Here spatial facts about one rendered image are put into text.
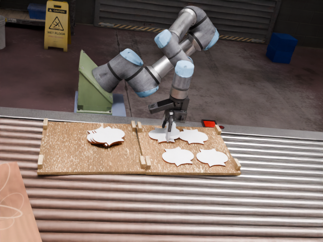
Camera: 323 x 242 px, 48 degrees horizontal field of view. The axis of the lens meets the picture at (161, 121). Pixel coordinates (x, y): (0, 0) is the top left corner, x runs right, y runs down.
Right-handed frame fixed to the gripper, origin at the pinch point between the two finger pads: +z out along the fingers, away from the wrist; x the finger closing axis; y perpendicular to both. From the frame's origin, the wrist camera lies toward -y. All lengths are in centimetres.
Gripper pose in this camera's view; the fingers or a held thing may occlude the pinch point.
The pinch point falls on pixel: (164, 133)
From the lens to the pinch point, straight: 165.9
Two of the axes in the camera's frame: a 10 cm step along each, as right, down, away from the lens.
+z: -1.9, 8.5, 5.0
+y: 9.7, 0.8, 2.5
